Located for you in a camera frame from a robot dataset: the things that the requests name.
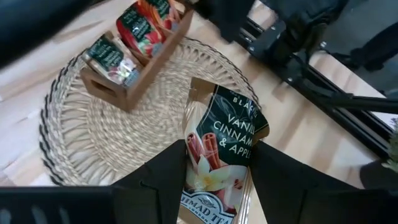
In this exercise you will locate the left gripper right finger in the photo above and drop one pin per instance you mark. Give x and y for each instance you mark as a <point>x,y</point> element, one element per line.
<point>298,196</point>

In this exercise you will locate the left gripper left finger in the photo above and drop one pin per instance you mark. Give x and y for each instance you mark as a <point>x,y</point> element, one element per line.
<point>149,196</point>

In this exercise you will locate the red tea packet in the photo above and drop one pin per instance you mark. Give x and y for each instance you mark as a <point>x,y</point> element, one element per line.
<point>140,34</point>
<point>169,12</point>

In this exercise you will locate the round woven placemat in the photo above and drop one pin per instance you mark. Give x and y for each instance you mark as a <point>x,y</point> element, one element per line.
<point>124,140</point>

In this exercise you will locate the wooden divided tea box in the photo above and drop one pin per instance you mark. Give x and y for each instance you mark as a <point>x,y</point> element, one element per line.
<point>130,93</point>

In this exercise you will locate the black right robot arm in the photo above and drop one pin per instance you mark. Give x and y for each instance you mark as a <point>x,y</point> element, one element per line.
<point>304,18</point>

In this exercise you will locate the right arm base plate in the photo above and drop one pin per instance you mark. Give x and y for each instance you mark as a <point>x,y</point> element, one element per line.
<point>273,46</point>

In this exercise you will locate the black metal table frame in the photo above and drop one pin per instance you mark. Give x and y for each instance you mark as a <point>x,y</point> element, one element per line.
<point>342,121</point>

